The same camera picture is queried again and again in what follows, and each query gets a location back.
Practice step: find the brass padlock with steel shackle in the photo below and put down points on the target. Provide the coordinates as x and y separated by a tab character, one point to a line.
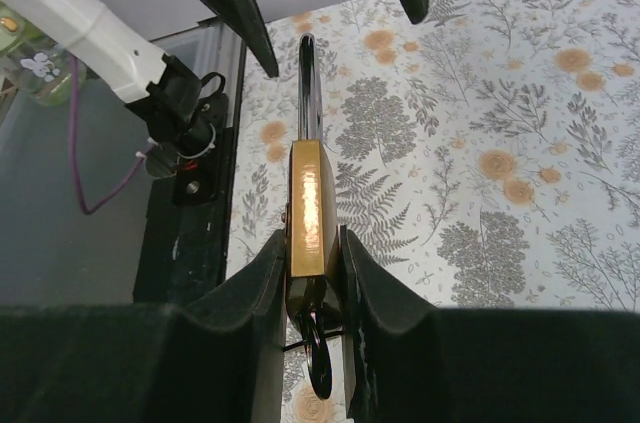
312	242

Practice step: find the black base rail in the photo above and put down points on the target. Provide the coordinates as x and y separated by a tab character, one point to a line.
185	244

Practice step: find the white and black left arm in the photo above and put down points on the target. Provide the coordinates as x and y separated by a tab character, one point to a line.
158	88

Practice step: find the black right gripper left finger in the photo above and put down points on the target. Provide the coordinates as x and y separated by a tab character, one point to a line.
219	359

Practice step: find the floral patterned table mat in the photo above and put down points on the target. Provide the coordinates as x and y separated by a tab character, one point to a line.
487	157

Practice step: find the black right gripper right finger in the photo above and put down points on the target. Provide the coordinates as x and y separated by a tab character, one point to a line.
406	360

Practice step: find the silver key with ring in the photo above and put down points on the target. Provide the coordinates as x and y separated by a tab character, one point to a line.
313	340

